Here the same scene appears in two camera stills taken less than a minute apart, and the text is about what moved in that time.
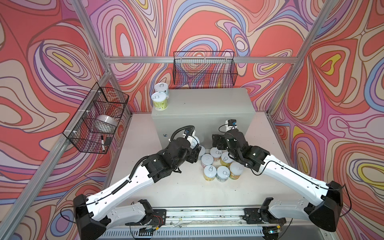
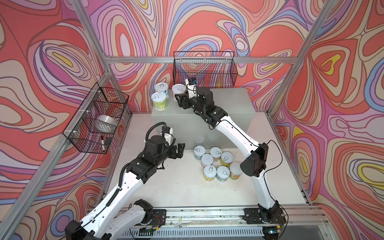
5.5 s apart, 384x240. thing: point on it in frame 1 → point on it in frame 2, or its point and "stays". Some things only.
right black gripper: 221,138 → 183,99
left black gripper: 194,154 → 174,155
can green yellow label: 160,101 stays
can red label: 162,87 stays
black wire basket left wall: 92,128 stays
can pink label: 193,141 → 178,88
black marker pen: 102,143 stays
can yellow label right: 225,159 stays
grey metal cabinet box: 206,111 stays
